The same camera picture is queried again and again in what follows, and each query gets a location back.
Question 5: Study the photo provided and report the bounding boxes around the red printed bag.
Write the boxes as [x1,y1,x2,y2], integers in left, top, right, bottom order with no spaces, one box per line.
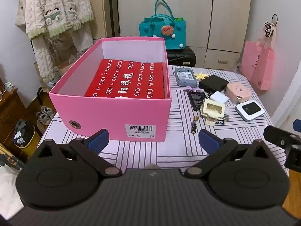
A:
[84,59,165,99]

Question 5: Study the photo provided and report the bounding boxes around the black rectangular box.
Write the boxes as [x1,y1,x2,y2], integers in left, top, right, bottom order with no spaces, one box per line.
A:
[199,75,229,92]

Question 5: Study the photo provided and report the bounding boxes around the grey sneaker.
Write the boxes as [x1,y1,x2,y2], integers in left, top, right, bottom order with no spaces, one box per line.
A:
[39,106,55,117]
[36,112,53,126]

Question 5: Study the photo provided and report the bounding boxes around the black suitcase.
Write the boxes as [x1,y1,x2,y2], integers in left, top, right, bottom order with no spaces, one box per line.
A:
[166,46,197,67]

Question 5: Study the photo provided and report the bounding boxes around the pink shopping bag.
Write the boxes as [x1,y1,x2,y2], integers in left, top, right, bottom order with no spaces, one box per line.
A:
[240,24,275,90]

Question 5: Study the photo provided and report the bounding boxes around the flat black phone battery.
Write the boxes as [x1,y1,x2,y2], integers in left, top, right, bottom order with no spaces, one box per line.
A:
[187,91,208,111]

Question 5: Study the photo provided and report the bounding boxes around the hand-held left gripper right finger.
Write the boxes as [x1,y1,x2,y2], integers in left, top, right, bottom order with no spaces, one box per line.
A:
[185,129,273,178]

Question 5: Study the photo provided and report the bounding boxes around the pink rounded case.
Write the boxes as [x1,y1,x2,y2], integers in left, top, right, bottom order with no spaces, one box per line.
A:
[224,82,252,105]

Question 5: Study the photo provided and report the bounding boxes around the black hair ties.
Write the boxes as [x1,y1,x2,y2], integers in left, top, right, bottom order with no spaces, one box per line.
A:
[265,14,278,37]

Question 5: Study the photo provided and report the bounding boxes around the canvas tote bag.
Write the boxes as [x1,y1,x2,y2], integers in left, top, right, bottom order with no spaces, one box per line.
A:
[15,0,30,32]

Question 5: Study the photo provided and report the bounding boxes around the white cube charger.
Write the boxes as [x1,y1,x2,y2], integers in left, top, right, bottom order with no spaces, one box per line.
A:
[209,92,230,104]

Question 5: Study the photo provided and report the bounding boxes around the pink cardboard box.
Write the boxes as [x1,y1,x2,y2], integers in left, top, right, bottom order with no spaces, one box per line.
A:
[49,37,172,142]

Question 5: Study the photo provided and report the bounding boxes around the grey flat device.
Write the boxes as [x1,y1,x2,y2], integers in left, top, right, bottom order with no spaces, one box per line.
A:
[174,67,197,87]

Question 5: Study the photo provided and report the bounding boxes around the cream fleece pajamas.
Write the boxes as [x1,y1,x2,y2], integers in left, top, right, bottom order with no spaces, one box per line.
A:
[25,0,94,87]

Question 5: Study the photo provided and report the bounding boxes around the wooden cabinet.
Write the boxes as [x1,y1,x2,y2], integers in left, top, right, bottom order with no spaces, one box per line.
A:
[0,78,24,151]

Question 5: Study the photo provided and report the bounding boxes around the yellow bin with dark bag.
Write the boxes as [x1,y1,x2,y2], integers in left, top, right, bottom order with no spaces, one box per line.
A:
[13,120,36,156]

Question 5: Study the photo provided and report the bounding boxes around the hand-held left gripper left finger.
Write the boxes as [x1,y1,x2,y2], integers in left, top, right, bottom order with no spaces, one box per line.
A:
[32,129,123,177]

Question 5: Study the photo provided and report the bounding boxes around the white black-top pocket device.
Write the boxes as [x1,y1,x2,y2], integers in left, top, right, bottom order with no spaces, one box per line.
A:
[236,100,263,122]

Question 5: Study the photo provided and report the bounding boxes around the beige wardrobe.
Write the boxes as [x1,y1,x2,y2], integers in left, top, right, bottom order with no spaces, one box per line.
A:
[93,0,252,71]

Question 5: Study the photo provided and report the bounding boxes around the teal felt handbag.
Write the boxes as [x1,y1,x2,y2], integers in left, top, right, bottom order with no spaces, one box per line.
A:
[138,0,187,50]

